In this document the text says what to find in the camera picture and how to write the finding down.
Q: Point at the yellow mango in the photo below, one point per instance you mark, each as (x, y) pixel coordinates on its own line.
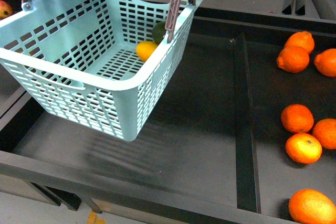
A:
(145, 49)

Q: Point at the green avocado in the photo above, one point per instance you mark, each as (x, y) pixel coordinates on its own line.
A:
(159, 32)

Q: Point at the light blue plastic basket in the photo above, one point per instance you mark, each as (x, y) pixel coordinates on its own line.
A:
(77, 59)

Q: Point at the brown basket handle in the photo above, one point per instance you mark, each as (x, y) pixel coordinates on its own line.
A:
(172, 18)

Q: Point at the black produce display shelf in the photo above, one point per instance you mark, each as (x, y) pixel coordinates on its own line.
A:
(213, 148)

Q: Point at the orange fruit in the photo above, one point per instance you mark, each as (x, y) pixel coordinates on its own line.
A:
(325, 63)
(303, 39)
(311, 206)
(303, 148)
(293, 59)
(324, 132)
(297, 118)

